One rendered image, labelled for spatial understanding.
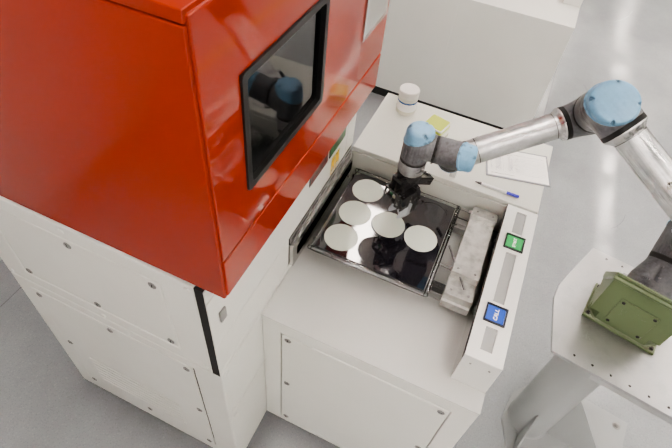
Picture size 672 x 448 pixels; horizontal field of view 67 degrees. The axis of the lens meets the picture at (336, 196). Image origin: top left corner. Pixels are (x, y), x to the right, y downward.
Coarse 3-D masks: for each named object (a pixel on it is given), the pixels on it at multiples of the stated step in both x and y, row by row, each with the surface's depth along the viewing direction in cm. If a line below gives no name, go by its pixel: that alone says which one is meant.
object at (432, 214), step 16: (368, 176) 170; (352, 192) 165; (336, 208) 159; (384, 208) 161; (416, 208) 162; (432, 208) 163; (448, 208) 163; (368, 224) 156; (416, 224) 158; (432, 224) 158; (448, 224) 159; (320, 240) 150; (368, 240) 152; (384, 240) 153; (400, 240) 153; (352, 256) 148; (368, 256) 148; (384, 256) 149; (400, 256) 149; (416, 256) 149; (432, 256) 150; (384, 272) 145; (400, 272) 145; (416, 272) 146
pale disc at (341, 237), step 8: (336, 224) 155; (344, 224) 155; (328, 232) 153; (336, 232) 153; (344, 232) 153; (352, 232) 154; (328, 240) 151; (336, 240) 151; (344, 240) 151; (352, 240) 151; (336, 248) 149; (344, 248) 149
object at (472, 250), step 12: (468, 228) 161; (480, 228) 161; (492, 228) 162; (468, 240) 158; (480, 240) 158; (468, 252) 154; (480, 252) 155; (468, 264) 151; (480, 264) 152; (468, 288) 146; (444, 300) 142
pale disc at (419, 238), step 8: (408, 232) 155; (416, 232) 156; (424, 232) 156; (432, 232) 156; (408, 240) 153; (416, 240) 153; (424, 240) 154; (432, 240) 154; (416, 248) 151; (424, 248) 152; (432, 248) 152
